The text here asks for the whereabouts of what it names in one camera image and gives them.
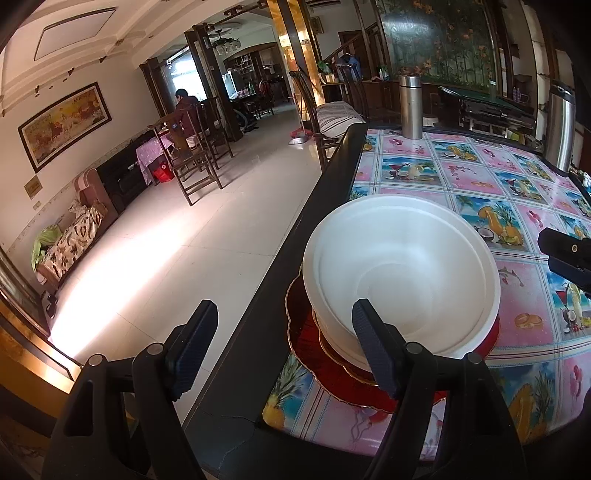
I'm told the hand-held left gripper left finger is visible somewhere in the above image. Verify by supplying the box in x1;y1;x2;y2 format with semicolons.
41;299;219;480

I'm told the dark framed table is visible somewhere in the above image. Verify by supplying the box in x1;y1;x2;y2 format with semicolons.
182;122;591;480

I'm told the pink cloth dining table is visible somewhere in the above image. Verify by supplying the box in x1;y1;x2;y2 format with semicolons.
136;136;176;185

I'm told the green billiard table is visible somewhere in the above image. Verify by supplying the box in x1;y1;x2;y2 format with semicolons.
438;84;539;132

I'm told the dark wooden chair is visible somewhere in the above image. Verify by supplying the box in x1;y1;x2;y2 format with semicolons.
154;115;222;206
288;69;352;171
337;65;370;123
198;97;234;169

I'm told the chandelier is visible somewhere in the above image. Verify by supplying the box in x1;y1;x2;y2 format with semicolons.
210;28;242;55

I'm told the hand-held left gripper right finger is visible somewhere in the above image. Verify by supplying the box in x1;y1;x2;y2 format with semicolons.
352;298;529;480

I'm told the large steel thermos flask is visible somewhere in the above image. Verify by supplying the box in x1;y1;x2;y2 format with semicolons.
544;79;577;172

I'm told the floral glass panel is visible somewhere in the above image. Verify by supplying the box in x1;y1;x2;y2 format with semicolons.
374;0;502;88

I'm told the printed tablecloth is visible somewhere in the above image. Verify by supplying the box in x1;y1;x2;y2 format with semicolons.
262;128;591;462

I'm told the ceiling panel light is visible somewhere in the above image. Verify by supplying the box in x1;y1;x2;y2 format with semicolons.
34;8;116;63

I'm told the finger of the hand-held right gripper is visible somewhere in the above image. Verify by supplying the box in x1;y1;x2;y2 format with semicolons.
538;227;591;271
549;257;591;298

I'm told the green cloth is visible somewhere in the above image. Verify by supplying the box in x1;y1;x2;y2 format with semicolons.
31;226;58;271

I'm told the framed wall painting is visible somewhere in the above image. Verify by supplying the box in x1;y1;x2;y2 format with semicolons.
17;82;113;174

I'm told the white plastic bowl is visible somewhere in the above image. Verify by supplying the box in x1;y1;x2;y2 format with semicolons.
302;194;502;361

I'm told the small steel tumbler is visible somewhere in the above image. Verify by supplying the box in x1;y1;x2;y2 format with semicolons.
399;75;424;140

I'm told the patterned sofa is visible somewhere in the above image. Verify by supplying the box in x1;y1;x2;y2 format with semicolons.
31;168;118;289

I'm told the striped cushion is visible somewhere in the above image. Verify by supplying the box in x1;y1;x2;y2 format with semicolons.
316;102;368;139

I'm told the dark low cabinet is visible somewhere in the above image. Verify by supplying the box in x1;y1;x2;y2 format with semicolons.
97;131;153;213

